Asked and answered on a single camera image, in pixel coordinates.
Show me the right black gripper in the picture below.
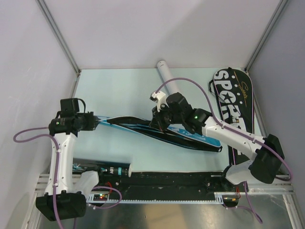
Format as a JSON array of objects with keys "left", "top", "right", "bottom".
[{"left": 150, "top": 103, "right": 184, "bottom": 131}]

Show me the blue racket cover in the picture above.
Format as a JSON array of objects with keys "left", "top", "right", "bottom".
[{"left": 99, "top": 116, "right": 223, "bottom": 152}]

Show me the white shuttlecock tube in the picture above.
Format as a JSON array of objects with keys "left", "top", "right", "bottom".
[{"left": 157, "top": 60, "right": 180, "bottom": 94}]

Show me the black shuttlecock tube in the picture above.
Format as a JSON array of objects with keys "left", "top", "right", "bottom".
[{"left": 72, "top": 158, "right": 132, "bottom": 177}]

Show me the black racket cover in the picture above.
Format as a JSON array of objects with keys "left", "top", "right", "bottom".
[{"left": 207, "top": 67, "right": 255, "bottom": 167}]

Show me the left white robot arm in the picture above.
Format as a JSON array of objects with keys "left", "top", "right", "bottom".
[{"left": 35, "top": 98, "right": 106, "bottom": 221}]

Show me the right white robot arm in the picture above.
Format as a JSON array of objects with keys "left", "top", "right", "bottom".
[{"left": 150, "top": 91, "right": 284, "bottom": 191}]

